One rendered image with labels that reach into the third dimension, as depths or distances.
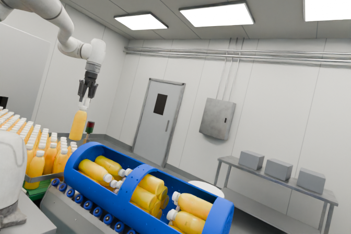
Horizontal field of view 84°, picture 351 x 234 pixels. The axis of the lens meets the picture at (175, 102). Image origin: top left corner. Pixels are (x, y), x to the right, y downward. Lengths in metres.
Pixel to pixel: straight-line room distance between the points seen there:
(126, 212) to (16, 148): 0.50
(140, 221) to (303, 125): 3.57
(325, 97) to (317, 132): 0.61
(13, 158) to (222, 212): 0.74
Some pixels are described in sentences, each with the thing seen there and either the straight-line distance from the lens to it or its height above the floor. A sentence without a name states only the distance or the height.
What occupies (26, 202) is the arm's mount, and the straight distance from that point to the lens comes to 1.01.
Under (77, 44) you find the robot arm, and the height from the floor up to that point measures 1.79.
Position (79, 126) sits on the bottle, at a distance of 1.36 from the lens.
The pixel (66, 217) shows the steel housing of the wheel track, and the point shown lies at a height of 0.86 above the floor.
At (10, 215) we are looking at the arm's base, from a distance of 0.89.
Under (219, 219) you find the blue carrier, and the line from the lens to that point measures 0.85.
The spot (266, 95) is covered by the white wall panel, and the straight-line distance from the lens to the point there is 4.26.
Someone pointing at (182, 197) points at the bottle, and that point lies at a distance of 0.95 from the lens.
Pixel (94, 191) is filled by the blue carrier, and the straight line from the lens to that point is 1.12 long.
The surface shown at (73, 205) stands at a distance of 1.30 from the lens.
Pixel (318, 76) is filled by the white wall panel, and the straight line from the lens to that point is 4.28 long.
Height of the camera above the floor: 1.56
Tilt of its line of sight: 1 degrees up
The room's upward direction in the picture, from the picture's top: 14 degrees clockwise
